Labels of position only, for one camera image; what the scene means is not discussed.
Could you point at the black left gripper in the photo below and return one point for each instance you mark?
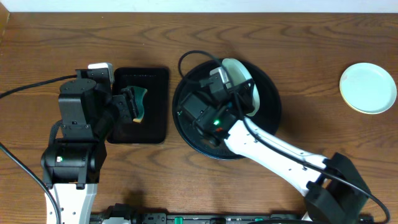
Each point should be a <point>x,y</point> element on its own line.
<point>125,106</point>

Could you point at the round black tray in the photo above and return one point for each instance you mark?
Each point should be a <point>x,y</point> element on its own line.
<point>268,117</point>

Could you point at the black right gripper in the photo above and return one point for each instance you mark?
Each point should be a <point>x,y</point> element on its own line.
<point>241,95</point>

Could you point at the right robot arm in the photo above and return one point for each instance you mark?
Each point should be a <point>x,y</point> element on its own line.
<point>333,190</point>

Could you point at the light green plate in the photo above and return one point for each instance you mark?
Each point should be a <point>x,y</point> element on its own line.
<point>239,74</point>
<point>369,88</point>

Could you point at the yellow plastic plate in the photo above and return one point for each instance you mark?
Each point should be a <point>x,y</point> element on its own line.
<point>343,96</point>

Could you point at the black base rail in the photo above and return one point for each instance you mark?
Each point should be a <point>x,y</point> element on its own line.
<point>123,213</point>

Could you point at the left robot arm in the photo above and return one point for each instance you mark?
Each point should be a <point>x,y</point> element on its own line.
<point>76,151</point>

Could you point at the black rectangular sponge tray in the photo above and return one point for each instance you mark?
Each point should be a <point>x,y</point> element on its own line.
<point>151,129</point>

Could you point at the green yellow sponge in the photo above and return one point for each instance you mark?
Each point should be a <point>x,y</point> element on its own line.
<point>135,102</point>

